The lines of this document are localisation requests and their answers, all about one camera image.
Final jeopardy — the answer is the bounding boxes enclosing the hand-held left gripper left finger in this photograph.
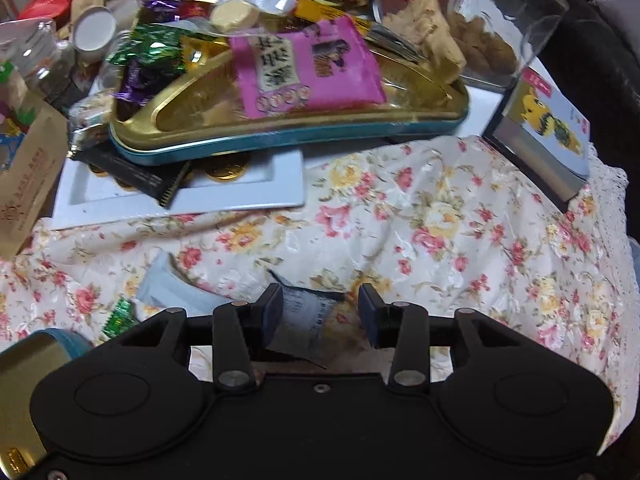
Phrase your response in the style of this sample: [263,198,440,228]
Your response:
[119,283,284,394]

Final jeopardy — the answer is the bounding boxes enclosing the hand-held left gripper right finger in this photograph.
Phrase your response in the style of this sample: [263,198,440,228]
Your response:
[359,283,525,395]

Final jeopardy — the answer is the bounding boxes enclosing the gold tin teal rim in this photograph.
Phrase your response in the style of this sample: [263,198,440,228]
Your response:
[0,327,94,467]

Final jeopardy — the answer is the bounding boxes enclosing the gold tin full of snacks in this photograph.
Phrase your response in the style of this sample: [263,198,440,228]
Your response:
[109,0,471,167]

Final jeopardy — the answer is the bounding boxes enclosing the floral tablecloth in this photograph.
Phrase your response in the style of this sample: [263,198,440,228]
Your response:
[0,132,640,453]

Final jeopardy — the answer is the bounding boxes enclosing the pale blue snack packet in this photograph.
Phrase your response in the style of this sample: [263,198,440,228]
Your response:
[135,252,237,314]

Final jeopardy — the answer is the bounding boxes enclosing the white rectangular plate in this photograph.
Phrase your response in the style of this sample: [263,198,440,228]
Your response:
[50,147,307,231]

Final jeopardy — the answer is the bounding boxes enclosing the gold chocolate coin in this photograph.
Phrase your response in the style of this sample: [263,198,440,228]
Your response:
[206,155,251,184]

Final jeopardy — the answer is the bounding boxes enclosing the green wrapped candy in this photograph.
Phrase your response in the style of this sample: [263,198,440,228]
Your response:
[107,25,189,66]
[102,297,139,341]

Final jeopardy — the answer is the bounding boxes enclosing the black snack bar packet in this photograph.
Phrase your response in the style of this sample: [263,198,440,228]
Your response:
[75,142,194,209]

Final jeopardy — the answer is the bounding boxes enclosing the pink snack packet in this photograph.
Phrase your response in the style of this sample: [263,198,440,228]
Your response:
[229,16,389,120]

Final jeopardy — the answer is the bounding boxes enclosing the small box yellow cartoon print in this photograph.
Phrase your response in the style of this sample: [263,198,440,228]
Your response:
[482,67,592,216]

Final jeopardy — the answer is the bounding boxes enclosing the clear cookie packet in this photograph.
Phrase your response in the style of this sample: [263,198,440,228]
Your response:
[67,92,119,149]

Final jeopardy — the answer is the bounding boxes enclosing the gold wrapped candy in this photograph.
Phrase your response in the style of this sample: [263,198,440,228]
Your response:
[179,35,232,74]

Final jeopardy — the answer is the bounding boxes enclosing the purple wrapped candy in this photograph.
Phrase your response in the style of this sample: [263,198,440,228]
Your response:
[112,57,162,105]

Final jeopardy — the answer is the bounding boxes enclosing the brown paper bag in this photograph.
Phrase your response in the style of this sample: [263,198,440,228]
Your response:
[0,67,69,261]

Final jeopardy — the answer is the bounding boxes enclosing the beige cracker packet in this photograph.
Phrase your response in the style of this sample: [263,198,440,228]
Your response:
[382,0,467,86]

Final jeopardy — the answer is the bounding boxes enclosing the round white jelly cup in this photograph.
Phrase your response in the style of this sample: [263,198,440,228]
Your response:
[209,0,261,34]

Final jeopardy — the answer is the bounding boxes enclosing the yellow snack stick packet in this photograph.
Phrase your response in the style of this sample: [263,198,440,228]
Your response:
[295,0,384,36]

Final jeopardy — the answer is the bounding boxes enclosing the glass jar of cookies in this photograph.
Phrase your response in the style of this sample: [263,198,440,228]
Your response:
[444,0,571,92]

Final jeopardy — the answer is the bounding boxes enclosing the glass jar dark contents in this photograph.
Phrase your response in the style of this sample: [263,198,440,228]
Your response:
[0,19,77,101]

